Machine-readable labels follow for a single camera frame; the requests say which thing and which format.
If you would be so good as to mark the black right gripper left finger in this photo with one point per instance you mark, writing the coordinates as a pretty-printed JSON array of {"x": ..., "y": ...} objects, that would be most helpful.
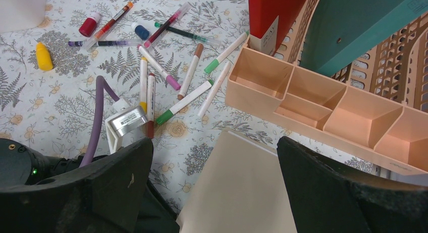
[{"x": 77, "y": 194}]

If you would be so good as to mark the teal file folder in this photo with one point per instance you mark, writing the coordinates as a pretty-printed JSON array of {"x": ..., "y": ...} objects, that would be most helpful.
[{"x": 342, "y": 30}]

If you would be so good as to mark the blue ink bottle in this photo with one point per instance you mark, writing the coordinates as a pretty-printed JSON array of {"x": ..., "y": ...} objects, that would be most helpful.
[{"x": 140, "y": 31}]

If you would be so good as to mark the red file folder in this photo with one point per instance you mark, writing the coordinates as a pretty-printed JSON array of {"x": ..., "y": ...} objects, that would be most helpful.
[{"x": 270, "y": 21}]

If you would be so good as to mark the light green capped marker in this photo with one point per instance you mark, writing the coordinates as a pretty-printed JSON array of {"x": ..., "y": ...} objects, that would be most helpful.
[{"x": 214, "y": 63}]

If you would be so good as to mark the peach plastic file organizer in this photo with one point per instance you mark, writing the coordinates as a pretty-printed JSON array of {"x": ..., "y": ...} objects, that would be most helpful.
[{"x": 278, "y": 90}]

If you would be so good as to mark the purple clear pen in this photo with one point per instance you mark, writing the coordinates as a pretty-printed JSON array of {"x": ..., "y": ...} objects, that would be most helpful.
[{"x": 131, "y": 42}]

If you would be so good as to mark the beige file folder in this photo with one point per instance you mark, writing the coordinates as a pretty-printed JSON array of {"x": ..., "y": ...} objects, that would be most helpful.
[{"x": 240, "y": 189}]

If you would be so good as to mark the yellow capped white marker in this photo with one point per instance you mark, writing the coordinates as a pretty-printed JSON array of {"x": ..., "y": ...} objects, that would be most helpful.
[{"x": 143, "y": 84}]

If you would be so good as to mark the green clear pen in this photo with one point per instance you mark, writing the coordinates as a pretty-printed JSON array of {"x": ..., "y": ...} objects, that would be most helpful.
[{"x": 196, "y": 37}]

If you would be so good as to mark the pink clear pen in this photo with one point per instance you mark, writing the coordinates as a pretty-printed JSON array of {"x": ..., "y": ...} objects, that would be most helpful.
[{"x": 175, "y": 17}]

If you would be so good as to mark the dark red capped white marker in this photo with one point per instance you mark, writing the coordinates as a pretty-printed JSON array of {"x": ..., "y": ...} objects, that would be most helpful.
[{"x": 150, "y": 105}]

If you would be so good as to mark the green capped white marker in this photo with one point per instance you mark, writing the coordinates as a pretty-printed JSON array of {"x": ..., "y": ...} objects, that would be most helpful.
[{"x": 184, "y": 102}]

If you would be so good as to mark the brown capped white marker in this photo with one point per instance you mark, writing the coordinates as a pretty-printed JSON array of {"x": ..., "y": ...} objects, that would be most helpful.
[{"x": 190, "y": 72}]

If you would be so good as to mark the yellow ink bottle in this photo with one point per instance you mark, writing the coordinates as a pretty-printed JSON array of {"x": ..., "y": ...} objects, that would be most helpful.
[{"x": 43, "y": 58}]

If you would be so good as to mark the floral desk mat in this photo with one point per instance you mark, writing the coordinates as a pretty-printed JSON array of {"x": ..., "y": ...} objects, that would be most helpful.
[{"x": 52, "y": 111}]

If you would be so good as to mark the plain white marker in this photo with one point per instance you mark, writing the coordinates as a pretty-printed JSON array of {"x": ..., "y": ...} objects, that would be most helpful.
[{"x": 214, "y": 89}]

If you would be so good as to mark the pink capped white marker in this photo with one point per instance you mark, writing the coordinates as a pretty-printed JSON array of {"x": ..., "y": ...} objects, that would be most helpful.
[{"x": 166, "y": 75}]

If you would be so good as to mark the orange clear pen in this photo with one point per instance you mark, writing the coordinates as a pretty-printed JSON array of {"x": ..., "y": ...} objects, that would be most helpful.
[{"x": 88, "y": 43}]

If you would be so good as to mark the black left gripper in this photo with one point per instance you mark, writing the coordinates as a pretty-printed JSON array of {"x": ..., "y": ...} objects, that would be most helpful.
[{"x": 40, "y": 164}]

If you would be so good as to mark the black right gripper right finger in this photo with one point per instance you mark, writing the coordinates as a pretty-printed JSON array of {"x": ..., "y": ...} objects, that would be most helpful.
[{"x": 328, "y": 196}]

